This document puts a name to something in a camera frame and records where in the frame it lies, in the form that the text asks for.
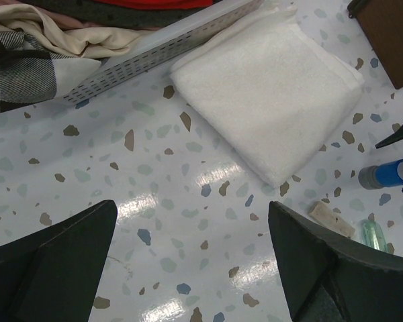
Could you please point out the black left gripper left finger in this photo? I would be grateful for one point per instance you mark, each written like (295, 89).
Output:
(53, 274)

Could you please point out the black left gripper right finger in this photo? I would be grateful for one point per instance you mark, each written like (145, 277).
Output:
(328, 277)

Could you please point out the blue cylindrical stamp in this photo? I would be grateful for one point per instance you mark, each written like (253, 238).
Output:
(382, 176)

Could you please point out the brown wooden desk organizer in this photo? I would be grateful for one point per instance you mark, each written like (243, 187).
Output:
(382, 24)

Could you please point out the green transparent clip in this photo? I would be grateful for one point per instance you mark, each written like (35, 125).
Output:
(372, 235)

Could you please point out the beige eraser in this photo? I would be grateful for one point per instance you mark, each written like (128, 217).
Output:
(324, 216)

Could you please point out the folded white towel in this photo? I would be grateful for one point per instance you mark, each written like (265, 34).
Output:
(269, 90)

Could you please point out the plaid black white cloth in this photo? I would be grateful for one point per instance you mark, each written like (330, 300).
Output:
(31, 74)

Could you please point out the beige cloth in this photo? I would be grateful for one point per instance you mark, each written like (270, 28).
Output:
(68, 36)

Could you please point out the white plastic basket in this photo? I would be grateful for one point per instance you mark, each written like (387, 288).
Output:
(161, 46)

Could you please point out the red cloth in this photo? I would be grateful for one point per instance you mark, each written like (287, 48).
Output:
(160, 4)

